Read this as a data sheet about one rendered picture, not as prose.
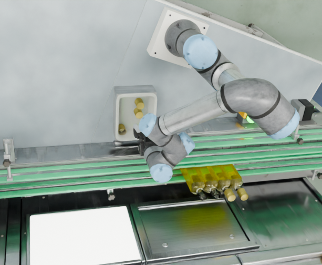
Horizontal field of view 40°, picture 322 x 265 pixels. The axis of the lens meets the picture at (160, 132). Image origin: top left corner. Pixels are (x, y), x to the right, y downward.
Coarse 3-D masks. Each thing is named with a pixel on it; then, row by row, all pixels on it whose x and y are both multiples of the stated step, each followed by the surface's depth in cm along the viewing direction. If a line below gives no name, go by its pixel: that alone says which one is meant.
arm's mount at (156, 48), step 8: (168, 8) 176; (160, 16) 180; (168, 16) 175; (176, 16) 176; (184, 16) 177; (160, 24) 178; (168, 24) 177; (200, 24) 181; (208, 24) 183; (160, 32) 177; (152, 40) 181; (160, 40) 179; (152, 48) 179; (160, 48) 180; (152, 56) 181; (160, 56) 182; (168, 56) 183; (176, 56) 184; (184, 64) 186
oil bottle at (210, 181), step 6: (198, 168) 196; (204, 168) 196; (210, 168) 197; (204, 174) 192; (210, 174) 192; (204, 180) 189; (210, 180) 188; (216, 180) 189; (210, 186) 187; (216, 186) 188; (210, 192) 188
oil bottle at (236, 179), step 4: (228, 164) 200; (232, 164) 201; (224, 168) 198; (228, 168) 198; (232, 168) 198; (228, 172) 195; (232, 172) 195; (236, 172) 195; (228, 176) 193; (232, 176) 193; (236, 176) 193; (240, 176) 193; (232, 180) 190; (236, 180) 190; (240, 180) 191; (232, 184) 190; (236, 184) 190; (240, 184) 190; (232, 188) 191
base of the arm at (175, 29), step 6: (174, 24) 175; (180, 24) 175; (186, 24) 174; (192, 24) 175; (168, 30) 176; (174, 30) 173; (180, 30) 172; (198, 30) 174; (168, 36) 176; (174, 36) 173; (168, 42) 176; (174, 42) 173; (168, 48) 179; (174, 48) 174; (174, 54) 179
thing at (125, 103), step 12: (120, 96) 183; (132, 96) 185; (144, 96) 194; (156, 96) 187; (120, 108) 194; (132, 108) 196; (144, 108) 197; (156, 108) 190; (120, 120) 197; (132, 120) 199; (132, 132) 198
